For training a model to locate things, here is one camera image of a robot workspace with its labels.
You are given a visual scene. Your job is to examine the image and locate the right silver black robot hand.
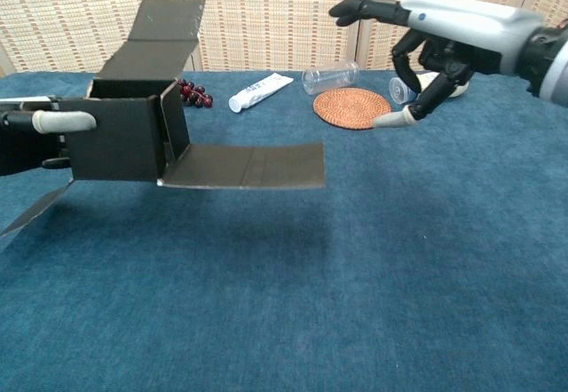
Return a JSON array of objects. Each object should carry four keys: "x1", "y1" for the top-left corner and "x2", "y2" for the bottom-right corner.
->
[{"x1": 327, "y1": 0, "x2": 547, "y2": 131}]

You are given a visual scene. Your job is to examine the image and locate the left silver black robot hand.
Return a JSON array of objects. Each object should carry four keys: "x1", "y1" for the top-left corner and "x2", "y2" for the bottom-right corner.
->
[{"x1": 0, "y1": 95, "x2": 98, "y2": 178}]

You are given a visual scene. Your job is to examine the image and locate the black cardboard box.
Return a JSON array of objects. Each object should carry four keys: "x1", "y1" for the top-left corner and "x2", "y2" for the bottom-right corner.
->
[{"x1": 0, "y1": 0, "x2": 327, "y2": 239}]

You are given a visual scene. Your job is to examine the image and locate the white mayonnaise bottle blue cap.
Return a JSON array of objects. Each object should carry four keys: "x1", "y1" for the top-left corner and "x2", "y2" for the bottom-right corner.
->
[{"x1": 389, "y1": 72, "x2": 470, "y2": 105}]

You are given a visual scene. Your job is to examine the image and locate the round woven rattan coaster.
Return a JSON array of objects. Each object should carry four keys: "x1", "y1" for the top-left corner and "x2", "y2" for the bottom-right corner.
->
[{"x1": 312, "y1": 89, "x2": 393, "y2": 132}]

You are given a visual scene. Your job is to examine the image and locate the dark red grape bunch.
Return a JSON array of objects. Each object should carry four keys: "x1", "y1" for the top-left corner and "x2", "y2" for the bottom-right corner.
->
[{"x1": 176, "y1": 79, "x2": 214, "y2": 109}]

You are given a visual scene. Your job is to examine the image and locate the beige woven folding screen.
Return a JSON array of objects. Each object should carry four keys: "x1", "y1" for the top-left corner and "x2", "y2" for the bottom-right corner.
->
[{"x1": 0, "y1": 0, "x2": 568, "y2": 78}]

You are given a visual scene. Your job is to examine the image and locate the white toothpaste tube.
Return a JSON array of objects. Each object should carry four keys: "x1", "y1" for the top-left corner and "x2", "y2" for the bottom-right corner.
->
[{"x1": 228, "y1": 72, "x2": 296, "y2": 114}]

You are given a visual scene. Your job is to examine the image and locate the blue plush table cloth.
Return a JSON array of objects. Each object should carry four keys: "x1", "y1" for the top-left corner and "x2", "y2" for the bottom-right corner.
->
[{"x1": 0, "y1": 69, "x2": 568, "y2": 392}]

